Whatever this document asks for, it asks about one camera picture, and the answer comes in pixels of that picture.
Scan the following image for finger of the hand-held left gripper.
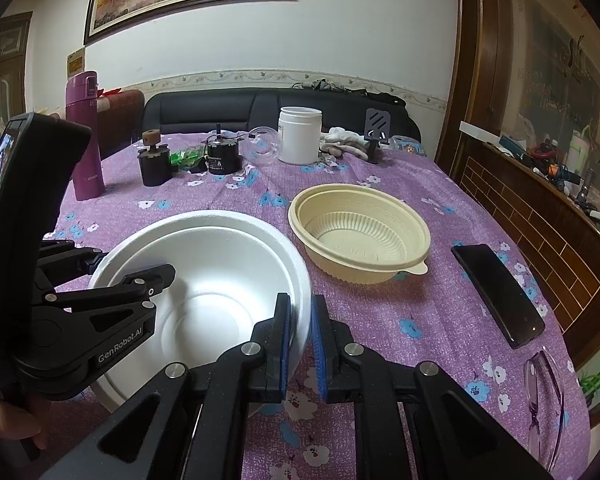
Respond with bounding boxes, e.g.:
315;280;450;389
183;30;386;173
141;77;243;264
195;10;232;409
50;263;177;313
39;240;106;292

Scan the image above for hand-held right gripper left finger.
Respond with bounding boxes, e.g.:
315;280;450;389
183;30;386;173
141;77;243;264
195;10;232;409
40;292;293;480

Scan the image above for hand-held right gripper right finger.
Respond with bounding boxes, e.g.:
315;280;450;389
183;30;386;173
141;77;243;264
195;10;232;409
310;295;556;480

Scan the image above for person's left hand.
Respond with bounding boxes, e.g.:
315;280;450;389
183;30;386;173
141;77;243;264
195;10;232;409
0;395;49;452

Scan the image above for purple thermos bottle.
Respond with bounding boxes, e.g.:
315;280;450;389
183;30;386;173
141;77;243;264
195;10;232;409
65;70;106;202

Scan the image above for purple floral tablecloth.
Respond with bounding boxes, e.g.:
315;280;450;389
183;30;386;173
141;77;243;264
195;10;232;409
40;132;591;480

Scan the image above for wooden glass cabinet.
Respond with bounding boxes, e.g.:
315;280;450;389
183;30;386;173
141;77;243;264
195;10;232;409
0;11;33;161

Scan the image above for black jar with wooden stopper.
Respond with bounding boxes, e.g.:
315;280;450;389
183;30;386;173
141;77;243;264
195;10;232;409
137;130;173;187

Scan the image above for brown armchair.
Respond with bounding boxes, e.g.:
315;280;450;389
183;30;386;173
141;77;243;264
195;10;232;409
94;89;146;161

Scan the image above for green plastic packet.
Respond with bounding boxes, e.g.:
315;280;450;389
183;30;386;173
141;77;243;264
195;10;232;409
169;144;207;173

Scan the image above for black cylindrical motor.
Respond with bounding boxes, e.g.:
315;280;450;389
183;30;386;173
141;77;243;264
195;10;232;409
201;122;243;177

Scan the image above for clear plastic dome lid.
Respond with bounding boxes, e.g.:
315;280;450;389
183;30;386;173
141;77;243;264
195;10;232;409
243;127;285;167

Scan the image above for black leather sofa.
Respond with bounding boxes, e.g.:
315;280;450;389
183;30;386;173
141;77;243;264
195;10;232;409
141;87;423;143

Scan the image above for black smartphone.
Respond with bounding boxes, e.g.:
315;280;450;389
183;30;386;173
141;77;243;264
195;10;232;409
451;243;547;350

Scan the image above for white plastic jar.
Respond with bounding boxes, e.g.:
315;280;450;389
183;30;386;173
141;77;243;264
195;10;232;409
278;106;323;166

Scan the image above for white cotton gloves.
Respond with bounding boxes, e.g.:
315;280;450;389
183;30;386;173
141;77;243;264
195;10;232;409
319;126;376;162

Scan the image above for blue patterned pouch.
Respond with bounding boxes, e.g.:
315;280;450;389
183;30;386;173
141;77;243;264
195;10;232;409
392;136;426;157

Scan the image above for clear safety glasses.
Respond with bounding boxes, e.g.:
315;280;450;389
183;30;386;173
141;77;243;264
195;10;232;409
522;347;566;471

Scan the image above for black phone stand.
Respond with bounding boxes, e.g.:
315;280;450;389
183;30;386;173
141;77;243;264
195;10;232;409
362;107;393;164

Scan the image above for wooden sideboard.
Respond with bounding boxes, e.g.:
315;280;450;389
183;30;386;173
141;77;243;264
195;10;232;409
447;122;600;376

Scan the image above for white tub with lid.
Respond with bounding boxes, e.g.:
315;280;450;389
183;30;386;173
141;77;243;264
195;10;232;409
569;130;597;172

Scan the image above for wooden door with etched glass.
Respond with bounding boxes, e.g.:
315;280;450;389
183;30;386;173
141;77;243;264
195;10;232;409
455;0;600;161

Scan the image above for yellow wall plaque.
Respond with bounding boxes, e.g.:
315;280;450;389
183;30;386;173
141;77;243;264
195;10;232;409
66;46;87;78

